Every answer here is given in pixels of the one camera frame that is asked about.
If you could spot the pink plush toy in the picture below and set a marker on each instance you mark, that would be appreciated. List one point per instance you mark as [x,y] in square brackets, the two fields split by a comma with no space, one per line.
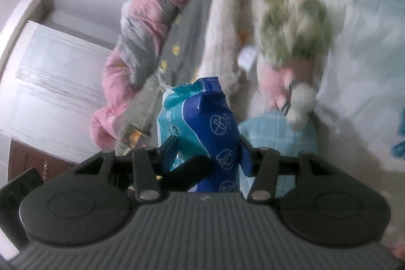
[284,80]

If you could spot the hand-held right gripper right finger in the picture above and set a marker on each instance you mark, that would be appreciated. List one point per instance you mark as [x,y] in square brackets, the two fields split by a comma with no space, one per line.
[246,159]

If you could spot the grey blanket with yellow flowers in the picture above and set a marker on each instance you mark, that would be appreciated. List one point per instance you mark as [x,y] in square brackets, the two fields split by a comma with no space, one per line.
[189,29]

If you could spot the white label tag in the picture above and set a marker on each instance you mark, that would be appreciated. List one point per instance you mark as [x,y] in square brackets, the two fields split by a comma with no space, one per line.
[248,56]

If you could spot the light blue checked towel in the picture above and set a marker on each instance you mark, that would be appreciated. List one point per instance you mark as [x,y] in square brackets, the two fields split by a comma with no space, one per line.
[278,137]

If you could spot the green and white woolly toy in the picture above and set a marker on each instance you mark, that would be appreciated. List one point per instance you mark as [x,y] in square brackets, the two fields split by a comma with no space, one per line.
[294,23]

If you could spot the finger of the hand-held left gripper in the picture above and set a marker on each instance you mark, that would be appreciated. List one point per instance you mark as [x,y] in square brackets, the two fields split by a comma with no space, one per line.
[189,172]

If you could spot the white plastic bag blue print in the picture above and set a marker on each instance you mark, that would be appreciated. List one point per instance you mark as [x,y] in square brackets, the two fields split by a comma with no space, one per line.
[364,51]

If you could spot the brown wooden cabinet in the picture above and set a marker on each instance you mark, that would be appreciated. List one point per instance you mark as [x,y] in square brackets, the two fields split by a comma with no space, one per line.
[28,162]

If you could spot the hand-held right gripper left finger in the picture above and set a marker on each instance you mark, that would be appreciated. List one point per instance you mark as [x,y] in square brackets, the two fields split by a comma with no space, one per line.
[172,145]

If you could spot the pink and grey quilt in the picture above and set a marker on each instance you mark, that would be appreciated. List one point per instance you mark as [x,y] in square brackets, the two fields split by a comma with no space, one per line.
[148,13]

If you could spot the blue and white soft pack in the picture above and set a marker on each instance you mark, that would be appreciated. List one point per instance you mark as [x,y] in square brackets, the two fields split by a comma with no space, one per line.
[205,118]

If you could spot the grey patterned pillow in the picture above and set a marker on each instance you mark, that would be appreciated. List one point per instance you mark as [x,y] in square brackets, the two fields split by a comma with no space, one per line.
[147,102]

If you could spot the white fluffy blanket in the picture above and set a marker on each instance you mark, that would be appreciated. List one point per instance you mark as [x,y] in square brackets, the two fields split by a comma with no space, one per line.
[227,4]

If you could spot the white wardrobe door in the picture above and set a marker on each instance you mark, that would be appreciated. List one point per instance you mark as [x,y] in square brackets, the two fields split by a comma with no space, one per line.
[53,83]

